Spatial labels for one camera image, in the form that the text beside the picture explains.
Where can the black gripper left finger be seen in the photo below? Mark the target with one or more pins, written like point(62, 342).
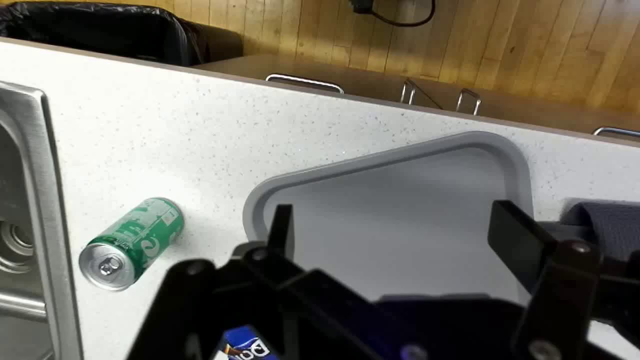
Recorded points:
point(303, 315)

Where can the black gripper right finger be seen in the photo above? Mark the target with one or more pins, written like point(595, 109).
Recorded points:
point(571, 282)

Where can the green soda can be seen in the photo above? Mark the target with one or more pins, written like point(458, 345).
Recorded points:
point(126, 249)

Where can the gray plastic tray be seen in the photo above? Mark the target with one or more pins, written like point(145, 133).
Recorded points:
point(403, 223)

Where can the blue chip bag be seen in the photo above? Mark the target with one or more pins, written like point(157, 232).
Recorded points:
point(245, 342)

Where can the dark blue cloth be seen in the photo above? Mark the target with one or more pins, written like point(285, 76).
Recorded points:
point(613, 227)

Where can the wooden lower cabinets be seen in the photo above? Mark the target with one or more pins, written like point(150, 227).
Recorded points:
point(428, 95)

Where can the stainless steel sink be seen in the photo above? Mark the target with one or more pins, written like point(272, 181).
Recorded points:
point(38, 312)

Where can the black trash bin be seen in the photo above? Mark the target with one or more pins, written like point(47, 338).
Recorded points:
point(147, 33)

